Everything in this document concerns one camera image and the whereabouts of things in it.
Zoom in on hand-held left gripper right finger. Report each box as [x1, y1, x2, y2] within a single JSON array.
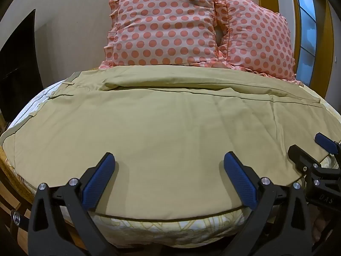
[[223, 151, 313, 256]]

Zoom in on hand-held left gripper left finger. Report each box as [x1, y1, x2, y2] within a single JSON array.
[[28, 152, 116, 256]]

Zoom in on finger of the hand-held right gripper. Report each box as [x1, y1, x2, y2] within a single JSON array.
[[287, 144, 323, 177], [314, 132, 341, 157]]

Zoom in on olive green blanket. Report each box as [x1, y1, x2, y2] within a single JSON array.
[[0, 66, 331, 221]]

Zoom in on white yellow patterned bed sheet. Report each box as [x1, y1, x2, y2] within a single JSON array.
[[0, 81, 341, 249]]

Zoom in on wooden framed window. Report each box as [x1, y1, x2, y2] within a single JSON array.
[[256, 0, 341, 99]]

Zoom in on small pink polka dot pillow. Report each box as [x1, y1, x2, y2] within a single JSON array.
[[218, 0, 304, 86]]

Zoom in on large pink polka dot pillow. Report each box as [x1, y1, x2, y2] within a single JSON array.
[[98, 0, 232, 70]]

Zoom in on wooden bed frame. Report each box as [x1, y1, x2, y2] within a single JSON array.
[[0, 117, 80, 256]]

